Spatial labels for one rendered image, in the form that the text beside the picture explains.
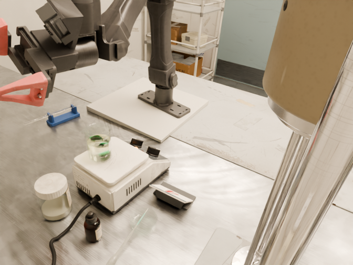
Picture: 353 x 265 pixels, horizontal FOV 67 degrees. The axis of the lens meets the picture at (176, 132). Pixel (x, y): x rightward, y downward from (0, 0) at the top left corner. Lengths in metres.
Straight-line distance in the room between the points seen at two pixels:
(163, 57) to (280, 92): 0.68
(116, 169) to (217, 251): 0.25
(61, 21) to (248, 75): 3.27
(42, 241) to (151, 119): 0.48
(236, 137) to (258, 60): 2.73
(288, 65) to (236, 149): 0.66
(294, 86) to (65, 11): 0.38
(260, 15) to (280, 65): 3.29
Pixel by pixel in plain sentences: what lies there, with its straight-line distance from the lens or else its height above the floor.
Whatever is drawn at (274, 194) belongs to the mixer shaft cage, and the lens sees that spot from 0.24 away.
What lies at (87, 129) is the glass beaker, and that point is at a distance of 0.59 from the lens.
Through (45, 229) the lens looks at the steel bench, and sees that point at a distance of 0.62.
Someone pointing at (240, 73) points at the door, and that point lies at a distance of 3.66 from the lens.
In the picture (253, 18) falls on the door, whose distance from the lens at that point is 3.49.
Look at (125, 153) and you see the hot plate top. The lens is 0.61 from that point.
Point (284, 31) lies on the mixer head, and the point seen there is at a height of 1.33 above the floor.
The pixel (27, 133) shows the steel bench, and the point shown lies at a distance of 0.90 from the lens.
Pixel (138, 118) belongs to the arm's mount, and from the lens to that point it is 0.88.
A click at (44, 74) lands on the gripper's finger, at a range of 0.47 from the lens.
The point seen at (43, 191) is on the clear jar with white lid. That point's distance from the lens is 0.57.
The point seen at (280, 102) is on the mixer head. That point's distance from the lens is 0.18.
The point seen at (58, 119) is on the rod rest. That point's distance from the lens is 0.92.
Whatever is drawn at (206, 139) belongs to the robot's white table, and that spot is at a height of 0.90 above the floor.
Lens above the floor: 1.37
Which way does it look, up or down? 33 degrees down
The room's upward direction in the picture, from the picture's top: 5 degrees clockwise
